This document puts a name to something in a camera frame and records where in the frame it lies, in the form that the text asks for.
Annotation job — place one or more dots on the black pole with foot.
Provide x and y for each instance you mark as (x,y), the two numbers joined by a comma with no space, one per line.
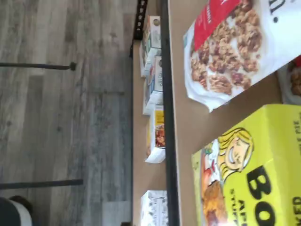
(35,66)

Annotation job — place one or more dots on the white floral print box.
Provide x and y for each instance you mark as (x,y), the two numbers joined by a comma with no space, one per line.
(154,209)

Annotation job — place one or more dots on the blue white cereal box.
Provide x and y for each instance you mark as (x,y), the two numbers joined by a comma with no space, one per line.
(155,84)
(152,35)

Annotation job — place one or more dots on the light wood shelf board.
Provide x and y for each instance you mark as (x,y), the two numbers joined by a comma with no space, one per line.
(183,122)
(152,174)

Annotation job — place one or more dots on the yellow white granola box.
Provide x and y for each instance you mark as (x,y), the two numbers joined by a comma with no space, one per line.
(156,134)

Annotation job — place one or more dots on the black perforated shelf upright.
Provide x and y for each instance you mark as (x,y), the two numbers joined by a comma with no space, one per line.
(140,21)

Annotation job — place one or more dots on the green oat bites box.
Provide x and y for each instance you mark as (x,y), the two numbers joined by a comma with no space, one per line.
(256,176)

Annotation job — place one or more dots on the white granola bag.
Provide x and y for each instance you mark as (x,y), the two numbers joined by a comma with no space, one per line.
(292,82)

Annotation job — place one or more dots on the black and white bin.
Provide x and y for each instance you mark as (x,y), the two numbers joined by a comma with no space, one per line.
(14,214)

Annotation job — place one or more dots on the red label granola bag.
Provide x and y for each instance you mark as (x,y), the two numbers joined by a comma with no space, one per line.
(230,54)

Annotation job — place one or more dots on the black metal shelf frame bar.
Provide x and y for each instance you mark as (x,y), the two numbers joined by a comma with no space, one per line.
(169,117)

